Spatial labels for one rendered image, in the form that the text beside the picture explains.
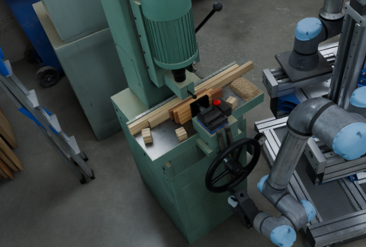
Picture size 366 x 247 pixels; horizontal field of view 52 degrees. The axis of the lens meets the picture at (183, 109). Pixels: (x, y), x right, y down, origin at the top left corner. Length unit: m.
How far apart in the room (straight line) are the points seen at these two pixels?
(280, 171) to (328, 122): 0.30
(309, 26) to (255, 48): 1.60
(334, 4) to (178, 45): 0.83
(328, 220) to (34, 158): 2.07
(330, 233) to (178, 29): 1.34
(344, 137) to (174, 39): 0.65
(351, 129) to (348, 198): 1.15
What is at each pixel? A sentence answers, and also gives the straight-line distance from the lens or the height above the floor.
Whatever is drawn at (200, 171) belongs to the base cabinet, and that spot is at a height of 0.63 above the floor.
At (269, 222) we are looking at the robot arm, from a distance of 1.39.
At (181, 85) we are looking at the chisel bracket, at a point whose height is 1.07.
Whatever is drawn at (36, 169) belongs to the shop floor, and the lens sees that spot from 2.95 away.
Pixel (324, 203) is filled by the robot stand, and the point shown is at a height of 0.21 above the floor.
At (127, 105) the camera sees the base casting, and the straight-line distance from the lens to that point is 1.92.
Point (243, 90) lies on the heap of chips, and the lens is 1.71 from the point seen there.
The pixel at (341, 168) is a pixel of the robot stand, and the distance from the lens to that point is 1.79.
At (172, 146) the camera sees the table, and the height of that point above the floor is 0.90.
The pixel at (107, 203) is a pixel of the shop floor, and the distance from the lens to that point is 2.57.
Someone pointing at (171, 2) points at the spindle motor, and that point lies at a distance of 1.27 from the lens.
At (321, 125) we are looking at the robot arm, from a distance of 1.16.
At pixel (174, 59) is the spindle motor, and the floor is 1.24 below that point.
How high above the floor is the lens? 2.12
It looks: 46 degrees down
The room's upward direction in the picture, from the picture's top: 11 degrees counter-clockwise
